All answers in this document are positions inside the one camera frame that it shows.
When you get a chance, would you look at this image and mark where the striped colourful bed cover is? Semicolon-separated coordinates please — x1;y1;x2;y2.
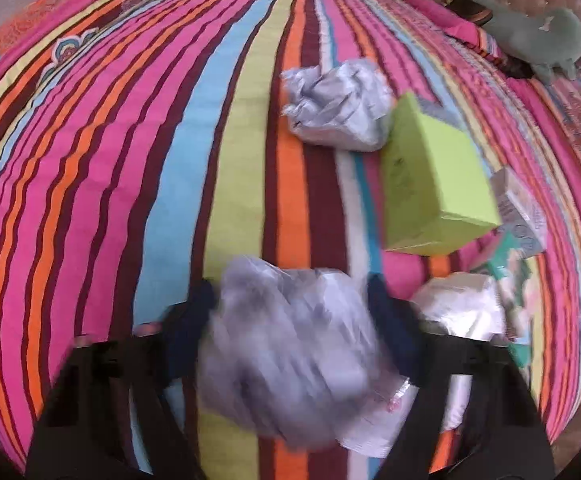
0;0;581;469

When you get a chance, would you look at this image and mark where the pink patterned pillow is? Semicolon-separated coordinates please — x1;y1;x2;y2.
405;0;505;63

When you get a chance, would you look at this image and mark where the small white pink box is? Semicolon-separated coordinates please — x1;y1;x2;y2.
490;166;548;258

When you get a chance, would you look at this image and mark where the grey paper ball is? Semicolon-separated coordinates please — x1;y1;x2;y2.
197;256;413;457

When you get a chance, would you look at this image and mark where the green plush dinosaur toy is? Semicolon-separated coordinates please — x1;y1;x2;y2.
471;0;581;84

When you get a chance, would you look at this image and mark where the lime green carton box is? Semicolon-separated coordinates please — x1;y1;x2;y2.
381;92;501;256

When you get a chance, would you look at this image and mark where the white crumpled plastic wrapper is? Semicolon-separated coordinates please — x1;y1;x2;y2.
338;272;505;458

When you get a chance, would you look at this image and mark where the green white drink carton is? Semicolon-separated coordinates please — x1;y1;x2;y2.
469;231;531;368

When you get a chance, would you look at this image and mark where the white paper ball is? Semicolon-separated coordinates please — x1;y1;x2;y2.
282;58;394;153

